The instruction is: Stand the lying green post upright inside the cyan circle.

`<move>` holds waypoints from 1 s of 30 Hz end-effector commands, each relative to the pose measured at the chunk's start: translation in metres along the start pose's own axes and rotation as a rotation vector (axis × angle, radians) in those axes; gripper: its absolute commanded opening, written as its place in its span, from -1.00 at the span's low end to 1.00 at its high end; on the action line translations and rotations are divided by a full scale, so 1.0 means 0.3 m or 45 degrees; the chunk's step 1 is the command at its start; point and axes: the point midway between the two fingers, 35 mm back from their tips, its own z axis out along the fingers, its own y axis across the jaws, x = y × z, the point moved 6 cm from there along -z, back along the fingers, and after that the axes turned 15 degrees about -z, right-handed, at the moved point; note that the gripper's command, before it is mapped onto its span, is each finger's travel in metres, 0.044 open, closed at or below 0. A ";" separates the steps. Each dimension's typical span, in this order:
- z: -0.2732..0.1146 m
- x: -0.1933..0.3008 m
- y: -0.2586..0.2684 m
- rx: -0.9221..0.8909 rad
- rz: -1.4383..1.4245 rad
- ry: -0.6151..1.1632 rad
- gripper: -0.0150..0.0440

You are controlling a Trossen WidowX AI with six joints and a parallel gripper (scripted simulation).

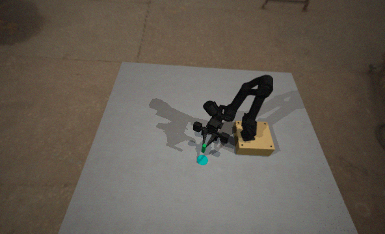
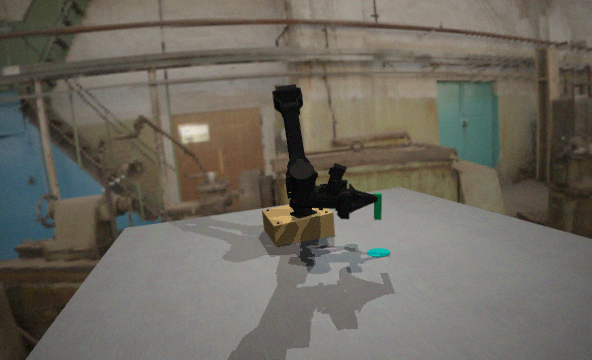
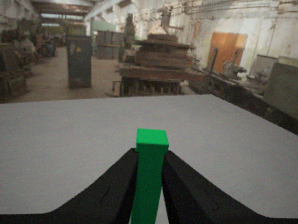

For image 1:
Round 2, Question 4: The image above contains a cyan circle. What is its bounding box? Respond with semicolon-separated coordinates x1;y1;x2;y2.
197;155;208;165

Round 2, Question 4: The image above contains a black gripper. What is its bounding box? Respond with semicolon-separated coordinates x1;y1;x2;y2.
193;122;229;147

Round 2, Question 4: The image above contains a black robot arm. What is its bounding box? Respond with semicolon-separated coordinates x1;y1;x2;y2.
203;75;273;141

